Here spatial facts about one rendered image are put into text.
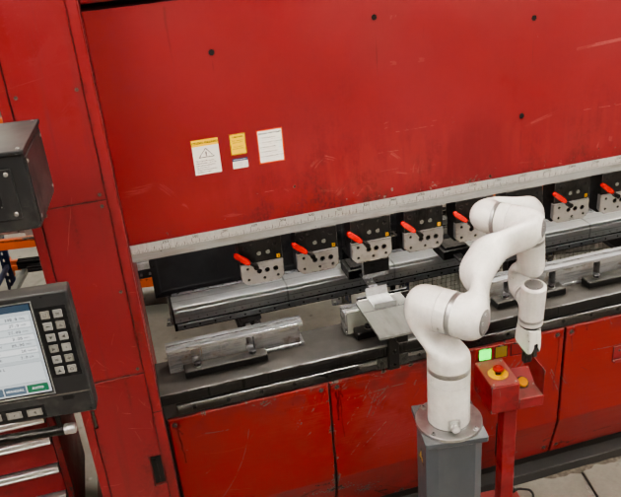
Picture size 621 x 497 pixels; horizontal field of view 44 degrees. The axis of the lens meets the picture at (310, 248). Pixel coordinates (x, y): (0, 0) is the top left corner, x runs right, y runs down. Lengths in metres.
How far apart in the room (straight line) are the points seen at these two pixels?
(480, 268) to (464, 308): 0.16
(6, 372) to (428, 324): 1.07
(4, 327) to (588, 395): 2.36
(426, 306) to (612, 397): 1.63
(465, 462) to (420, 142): 1.07
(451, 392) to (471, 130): 1.00
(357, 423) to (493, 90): 1.32
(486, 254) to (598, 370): 1.34
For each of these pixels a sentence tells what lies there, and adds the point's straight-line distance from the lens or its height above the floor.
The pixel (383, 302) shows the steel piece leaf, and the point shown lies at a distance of 2.78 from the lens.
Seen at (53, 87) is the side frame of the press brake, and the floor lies 1.99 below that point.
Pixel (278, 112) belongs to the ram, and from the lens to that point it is 2.46.
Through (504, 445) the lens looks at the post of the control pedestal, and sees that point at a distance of 3.04.
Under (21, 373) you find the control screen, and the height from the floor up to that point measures 1.39.
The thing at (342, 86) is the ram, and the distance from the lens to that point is 2.49.
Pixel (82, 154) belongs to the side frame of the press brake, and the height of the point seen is 1.79.
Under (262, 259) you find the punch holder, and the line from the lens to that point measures 2.62.
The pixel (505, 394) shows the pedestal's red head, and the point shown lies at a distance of 2.82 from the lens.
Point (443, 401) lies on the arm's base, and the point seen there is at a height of 1.11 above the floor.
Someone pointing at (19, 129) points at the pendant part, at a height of 1.95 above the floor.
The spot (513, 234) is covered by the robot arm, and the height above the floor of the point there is 1.49.
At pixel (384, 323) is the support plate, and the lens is 2.70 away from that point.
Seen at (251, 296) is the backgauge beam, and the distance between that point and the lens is 3.00.
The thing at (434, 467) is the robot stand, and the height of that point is 0.90.
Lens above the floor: 2.44
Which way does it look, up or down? 26 degrees down
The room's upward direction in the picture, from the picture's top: 5 degrees counter-clockwise
